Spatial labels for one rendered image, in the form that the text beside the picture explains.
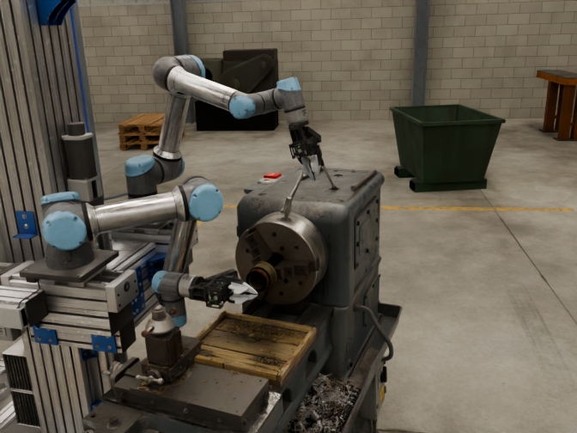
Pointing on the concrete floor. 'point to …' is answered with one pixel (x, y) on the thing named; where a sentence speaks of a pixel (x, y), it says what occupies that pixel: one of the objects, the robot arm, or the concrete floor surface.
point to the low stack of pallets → (141, 131)
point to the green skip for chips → (444, 146)
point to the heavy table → (567, 82)
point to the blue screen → (86, 89)
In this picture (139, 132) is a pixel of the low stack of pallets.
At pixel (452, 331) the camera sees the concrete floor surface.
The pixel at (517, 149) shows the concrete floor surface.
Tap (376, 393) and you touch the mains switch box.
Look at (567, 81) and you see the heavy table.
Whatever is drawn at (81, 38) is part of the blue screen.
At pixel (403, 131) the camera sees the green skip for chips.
